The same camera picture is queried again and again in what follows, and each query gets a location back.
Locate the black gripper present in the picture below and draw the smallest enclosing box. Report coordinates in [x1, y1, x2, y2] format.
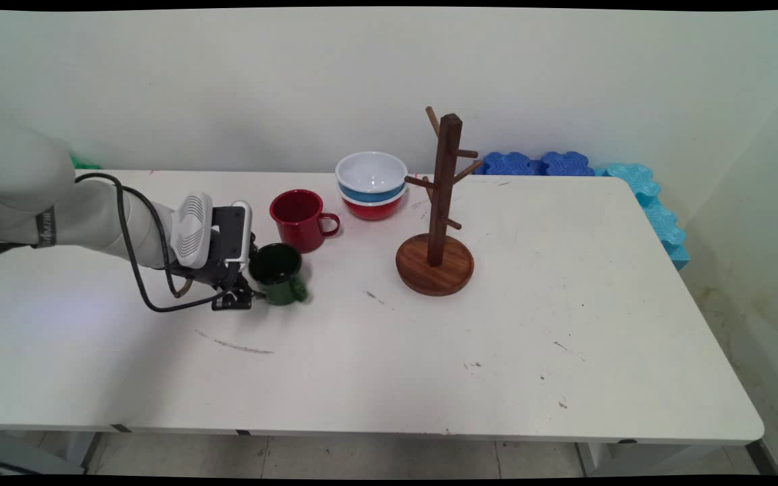
[185, 259, 256, 312]

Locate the green enamel mug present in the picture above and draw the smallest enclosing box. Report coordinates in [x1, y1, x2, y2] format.
[248, 242, 309, 306]

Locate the white vented sensor module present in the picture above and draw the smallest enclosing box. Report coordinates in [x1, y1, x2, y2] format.
[170, 192, 215, 269]

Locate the red enamel mug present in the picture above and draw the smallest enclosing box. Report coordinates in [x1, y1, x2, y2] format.
[269, 188, 342, 254]

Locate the red bowl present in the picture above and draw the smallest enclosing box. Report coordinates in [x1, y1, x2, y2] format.
[340, 186, 407, 222]

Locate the blue bowl white inside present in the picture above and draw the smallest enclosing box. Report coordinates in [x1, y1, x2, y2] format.
[335, 151, 409, 204]

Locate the wooden mug tree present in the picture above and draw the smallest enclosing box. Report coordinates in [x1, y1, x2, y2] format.
[395, 106, 484, 298]

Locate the dark blue foam mat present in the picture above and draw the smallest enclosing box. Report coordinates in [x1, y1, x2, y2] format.
[473, 151, 543, 177]
[540, 151, 596, 178]

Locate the light blue foam mat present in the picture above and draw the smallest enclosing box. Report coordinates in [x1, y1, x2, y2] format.
[594, 162, 692, 271]

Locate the metal table leg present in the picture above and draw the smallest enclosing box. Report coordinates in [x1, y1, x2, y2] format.
[746, 439, 778, 477]

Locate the black and white wrist camera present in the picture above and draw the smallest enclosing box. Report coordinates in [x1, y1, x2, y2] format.
[211, 200, 254, 266]

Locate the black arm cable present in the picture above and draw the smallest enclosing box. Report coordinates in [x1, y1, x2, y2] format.
[0, 172, 236, 314]

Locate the grey strap on arm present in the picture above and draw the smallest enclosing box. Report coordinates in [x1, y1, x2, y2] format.
[34, 206, 58, 249]

